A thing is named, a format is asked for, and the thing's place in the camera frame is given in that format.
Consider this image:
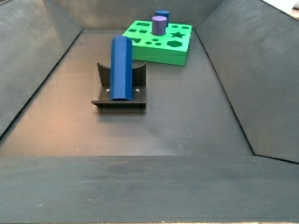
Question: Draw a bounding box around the blue hexagon prism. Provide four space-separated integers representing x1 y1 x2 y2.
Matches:
109 36 132 101

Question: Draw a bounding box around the black curved holder stand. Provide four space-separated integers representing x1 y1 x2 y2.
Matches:
90 62 145 109

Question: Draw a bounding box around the green shape sorter block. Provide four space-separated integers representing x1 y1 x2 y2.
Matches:
122 20 192 66

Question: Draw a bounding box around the purple cylinder peg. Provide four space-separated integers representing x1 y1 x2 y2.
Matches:
152 16 166 36

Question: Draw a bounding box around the dark blue cylinder peg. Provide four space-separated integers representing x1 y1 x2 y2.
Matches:
154 10 169 26

